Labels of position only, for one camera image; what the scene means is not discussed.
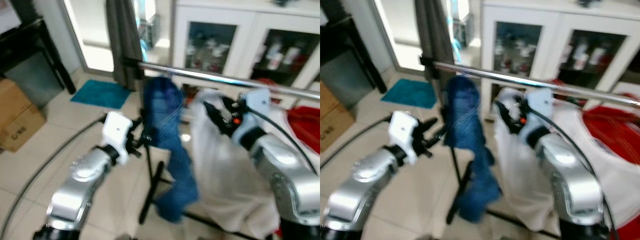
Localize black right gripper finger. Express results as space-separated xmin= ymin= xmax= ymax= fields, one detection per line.
xmin=202 ymin=100 xmax=225 ymax=120
xmin=497 ymin=114 xmax=516 ymax=133
xmin=209 ymin=114 xmax=230 ymax=135
xmin=492 ymin=101 xmax=512 ymax=120

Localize blue denim jeans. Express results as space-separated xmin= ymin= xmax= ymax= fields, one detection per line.
xmin=444 ymin=76 xmax=502 ymax=223
xmin=142 ymin=76 xmax=201 ymax=223

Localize teal floor mat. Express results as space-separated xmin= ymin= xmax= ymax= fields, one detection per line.
xmin=70 ymin=80 xmax=132 ymax=110
xmin=380 ymin=79 xmax=438 ymax=109

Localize plain white t-shirt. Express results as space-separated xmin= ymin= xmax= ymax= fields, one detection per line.
xmin=190 ymin=89 xmax=301 ymax=238
xmin=492 ymin=87 xmax=640 ymax=233

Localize red t-shirt white logo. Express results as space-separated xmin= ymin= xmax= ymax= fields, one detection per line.
xmin=582 ymin=105 xmax=640 ymax=166
xmin=287 ymin=105 xmax=321 ymax=153

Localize grey curtain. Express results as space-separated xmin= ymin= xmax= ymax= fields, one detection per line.
xmin=414 ymin=0 xmax=453 ymax=93
xmin=105 ymin=0 xmax=146 ymax=92

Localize closed brown cardboard box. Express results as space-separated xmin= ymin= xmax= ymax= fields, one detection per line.
xmin=320 ymin=82 xmax=353 ymax=153
xmin=0 ymin=77 xmax=47 ymax=152

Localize white glass-door cabinet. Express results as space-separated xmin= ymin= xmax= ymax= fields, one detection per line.
xmin=480 ymin=0 xmax=640 ymax=108
xmin=170 ymin=0 xmax=321 ymax=108

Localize black desk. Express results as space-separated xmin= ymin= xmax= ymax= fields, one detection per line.
xmin=0 ymin=17 xmax=77 ymax=108
xmin=320 ymin=15 xmax=387 ymax=108

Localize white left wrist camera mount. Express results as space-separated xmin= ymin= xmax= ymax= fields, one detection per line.
xmin=102 ymin=111 xmax=134 ymax=166
xmin=389 ymin=111 xmax=419 ymax=166

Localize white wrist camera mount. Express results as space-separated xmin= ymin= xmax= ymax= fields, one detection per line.
xmin=525 ymin=89 xmax=553 ymax=121
xmin=389 ymin=111 xmax=419 ymax=166
xmin=102 ymin=111 xmax=134 ymax=166
xmin=242 ymin=89 xmax=273 ymax=121

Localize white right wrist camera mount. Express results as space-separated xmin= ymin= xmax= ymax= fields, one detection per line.
xmin=525 ymin=89 xmax=553 ymax=121
xmin=242 ymin=89 xmax=273 ymax=121

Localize black clothes rack chrome rail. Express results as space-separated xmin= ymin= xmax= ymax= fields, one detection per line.
xmin=122 ymin=56 xmax=321 ymax=240
xmin=420 ymin=55 xmax=640 ymax=240

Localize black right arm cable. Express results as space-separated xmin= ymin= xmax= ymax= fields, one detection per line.
xmin=529 ymin=106 xmax=615 ymax=240
xmin=245 ymin=106 xmax=321 ymax=177

